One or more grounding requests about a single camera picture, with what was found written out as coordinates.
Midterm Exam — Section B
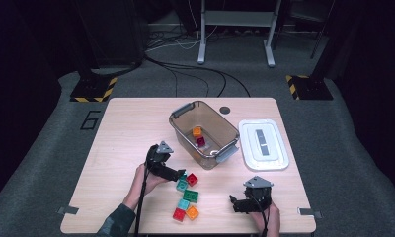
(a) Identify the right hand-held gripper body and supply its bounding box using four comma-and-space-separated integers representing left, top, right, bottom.
237, 176, 275, 214

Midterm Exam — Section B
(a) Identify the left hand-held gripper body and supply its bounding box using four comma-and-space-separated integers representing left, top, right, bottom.
145, 140, 176, 181

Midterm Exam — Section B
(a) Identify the pile of colourful toy bricks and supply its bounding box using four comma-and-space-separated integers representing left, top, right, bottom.
172, 179, 200, 223

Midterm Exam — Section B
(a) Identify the white storage box lid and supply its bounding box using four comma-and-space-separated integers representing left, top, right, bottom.
238, 118, 290, 172

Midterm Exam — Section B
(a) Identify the brown transparent storage box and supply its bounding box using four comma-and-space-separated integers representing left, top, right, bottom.
168, 100, 241, 171

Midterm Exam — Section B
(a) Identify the person's left hand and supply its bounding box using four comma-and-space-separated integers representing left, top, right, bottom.
130, 163, 170, 202

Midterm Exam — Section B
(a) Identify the person's right hand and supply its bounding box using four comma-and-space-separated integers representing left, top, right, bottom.
248, 201, 281, 232

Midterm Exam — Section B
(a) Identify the grey tape strip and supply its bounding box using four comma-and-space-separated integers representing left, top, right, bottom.
56, 205, 80, 215
297, 206, 323, 220

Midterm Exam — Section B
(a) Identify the black yellow striped stand base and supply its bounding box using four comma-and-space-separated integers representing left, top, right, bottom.
69, 76, 119, 103
285, 74, 334, 101

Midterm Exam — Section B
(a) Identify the large black cabinet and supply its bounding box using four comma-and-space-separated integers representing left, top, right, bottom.
71, 0, 145, 68

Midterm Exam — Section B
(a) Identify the dark curtain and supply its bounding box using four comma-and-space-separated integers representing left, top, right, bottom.
0, 0, 75, 211
330, 0, 395, 198

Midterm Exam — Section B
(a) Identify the black stand leg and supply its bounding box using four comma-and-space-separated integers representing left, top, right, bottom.
310, 0, 337, 60

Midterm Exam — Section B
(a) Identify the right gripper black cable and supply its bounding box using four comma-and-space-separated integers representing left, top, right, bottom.
251, 194, 273, 237

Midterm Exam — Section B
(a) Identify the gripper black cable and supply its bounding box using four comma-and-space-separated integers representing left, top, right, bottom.
132, 149, 154, 237
251, 194, 273, 237

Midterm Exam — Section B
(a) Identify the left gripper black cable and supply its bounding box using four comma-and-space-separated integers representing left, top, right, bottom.
132, 149, 154, 237

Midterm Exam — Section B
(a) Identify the black floor cable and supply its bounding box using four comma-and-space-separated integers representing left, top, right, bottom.
160, 64, 179, 99
144, 53, 228, 99
214, 68, 252, 99

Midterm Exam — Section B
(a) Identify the white floor cable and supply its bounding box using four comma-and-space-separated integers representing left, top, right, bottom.
145, 0, 219, 53

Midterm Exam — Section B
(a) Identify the white metal stand frame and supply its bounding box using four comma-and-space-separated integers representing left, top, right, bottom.
197, 0, 282, 68

